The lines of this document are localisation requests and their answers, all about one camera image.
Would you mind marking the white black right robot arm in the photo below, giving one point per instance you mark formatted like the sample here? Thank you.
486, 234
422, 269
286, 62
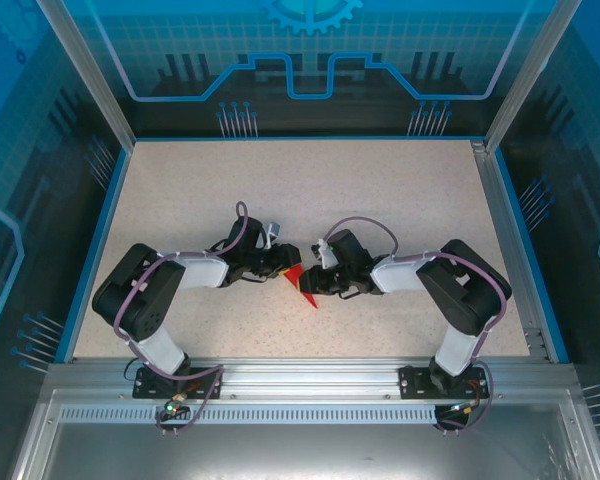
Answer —
395, 275

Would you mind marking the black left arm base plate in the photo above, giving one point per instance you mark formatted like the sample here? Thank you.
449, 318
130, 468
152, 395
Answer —
142, 387

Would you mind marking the aluminium frame post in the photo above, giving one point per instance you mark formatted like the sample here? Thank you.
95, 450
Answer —
522, 75
91, 75

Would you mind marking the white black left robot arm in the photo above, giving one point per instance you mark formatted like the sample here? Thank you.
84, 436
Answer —
205, 272

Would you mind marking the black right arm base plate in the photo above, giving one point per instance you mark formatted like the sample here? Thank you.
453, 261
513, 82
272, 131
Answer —
410, 382

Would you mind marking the aluminium table side rail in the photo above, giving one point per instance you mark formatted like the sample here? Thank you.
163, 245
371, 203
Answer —
496, 200

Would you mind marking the long aluminium mounting rail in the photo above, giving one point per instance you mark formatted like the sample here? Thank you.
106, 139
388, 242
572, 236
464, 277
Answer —
305, 380

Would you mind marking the small connector with green LED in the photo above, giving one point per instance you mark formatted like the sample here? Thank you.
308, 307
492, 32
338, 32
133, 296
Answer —
174, 404
462, 407

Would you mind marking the red paper sheet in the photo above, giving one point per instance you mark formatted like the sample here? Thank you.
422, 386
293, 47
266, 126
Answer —
294, 276

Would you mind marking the steel sheet metal tray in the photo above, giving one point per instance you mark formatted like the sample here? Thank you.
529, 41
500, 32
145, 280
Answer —
305, 452

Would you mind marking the blue table edge strip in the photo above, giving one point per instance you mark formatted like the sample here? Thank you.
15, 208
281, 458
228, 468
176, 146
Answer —
97, 250
513, 200

